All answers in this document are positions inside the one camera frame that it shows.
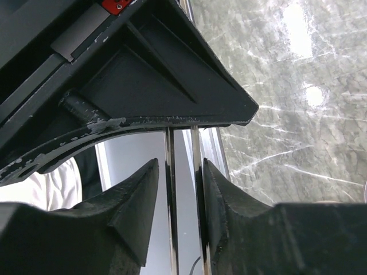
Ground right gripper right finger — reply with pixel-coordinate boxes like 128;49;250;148
202;160;366;274

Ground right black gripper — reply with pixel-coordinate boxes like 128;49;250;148
1;1;259;183

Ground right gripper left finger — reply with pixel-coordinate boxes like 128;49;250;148
1;159;159;274

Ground metal tongs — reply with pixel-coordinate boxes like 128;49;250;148
164;126;212;274

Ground aluminium rail frame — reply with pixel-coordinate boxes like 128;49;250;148
92;1;228;274

